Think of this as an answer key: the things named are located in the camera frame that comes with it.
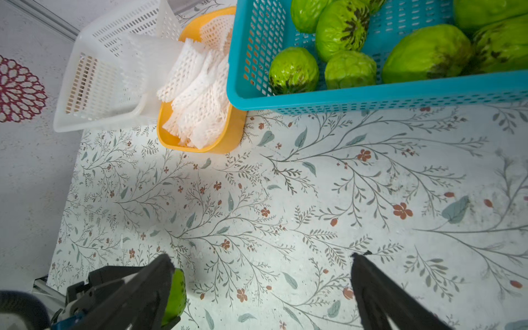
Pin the green custard apple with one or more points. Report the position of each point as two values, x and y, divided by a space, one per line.
440 51
342 26
349 69
499 47
177 298
294 70
305 14
471 15

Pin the floral table mat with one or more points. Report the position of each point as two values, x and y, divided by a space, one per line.
435 196

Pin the pile of white foam nets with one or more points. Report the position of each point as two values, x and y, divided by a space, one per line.
196 86

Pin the yellow plastic tray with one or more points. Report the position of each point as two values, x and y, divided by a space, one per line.
233 130

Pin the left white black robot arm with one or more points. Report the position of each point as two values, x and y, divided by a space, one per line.
16 311

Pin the white plastic basket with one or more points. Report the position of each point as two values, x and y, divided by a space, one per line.
103 86

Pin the teal plastic basket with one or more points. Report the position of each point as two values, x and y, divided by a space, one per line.
262 29

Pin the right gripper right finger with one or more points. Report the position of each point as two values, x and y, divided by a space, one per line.
382 303

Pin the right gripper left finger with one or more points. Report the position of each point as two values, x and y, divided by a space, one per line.
122 297

